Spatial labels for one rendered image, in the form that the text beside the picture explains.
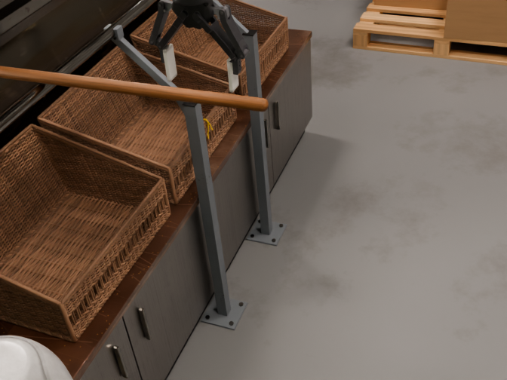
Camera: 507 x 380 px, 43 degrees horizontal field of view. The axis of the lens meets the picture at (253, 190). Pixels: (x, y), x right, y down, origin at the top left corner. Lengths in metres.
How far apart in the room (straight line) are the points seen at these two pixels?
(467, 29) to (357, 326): 2.19
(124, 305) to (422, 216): 1.54
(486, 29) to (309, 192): 1.61
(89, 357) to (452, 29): 3.03
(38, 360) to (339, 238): 2.07
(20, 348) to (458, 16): 3.52
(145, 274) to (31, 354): 1.07
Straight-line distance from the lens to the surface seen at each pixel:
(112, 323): 1.86
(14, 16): 2.20
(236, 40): 1.20
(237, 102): 1.45
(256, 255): 2.78
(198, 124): 1.98
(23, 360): 0.91
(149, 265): 1.97
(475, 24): 4.11
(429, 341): 2.49
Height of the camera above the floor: 1.93
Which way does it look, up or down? 38 degrees down
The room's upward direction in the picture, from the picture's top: 6 degrees counter-clockwise
